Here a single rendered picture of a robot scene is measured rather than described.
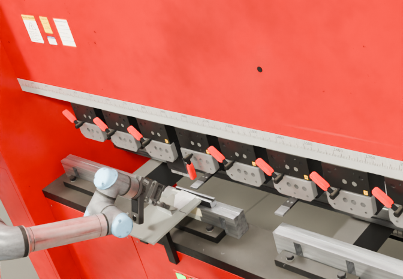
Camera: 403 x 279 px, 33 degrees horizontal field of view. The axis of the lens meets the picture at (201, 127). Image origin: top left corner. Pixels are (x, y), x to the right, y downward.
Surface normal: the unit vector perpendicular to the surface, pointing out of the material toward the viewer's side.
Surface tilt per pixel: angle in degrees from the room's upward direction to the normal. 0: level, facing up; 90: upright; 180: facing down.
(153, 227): 0
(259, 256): 0
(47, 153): 90
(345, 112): 90
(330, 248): 0
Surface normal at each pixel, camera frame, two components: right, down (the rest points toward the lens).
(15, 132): 0.73, 0.17
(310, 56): -0.64, 0.51
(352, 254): -0.25, -0.84
